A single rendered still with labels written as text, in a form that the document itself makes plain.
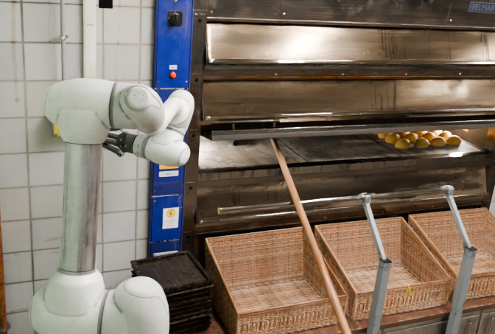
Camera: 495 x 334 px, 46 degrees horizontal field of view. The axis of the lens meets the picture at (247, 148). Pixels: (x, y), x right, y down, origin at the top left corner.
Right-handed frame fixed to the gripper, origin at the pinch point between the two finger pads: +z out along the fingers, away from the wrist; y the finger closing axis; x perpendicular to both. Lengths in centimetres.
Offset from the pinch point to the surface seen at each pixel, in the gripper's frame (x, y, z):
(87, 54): 12.5, -28.5, 12.7
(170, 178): 37.3, 27.8, -14.0
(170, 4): 35, -50, -12
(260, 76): 69, -19, -41
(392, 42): 119, -35, -90
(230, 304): 25, 74, -54
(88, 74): 12.8, -20.0, 12.3
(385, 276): 56, 58, -114
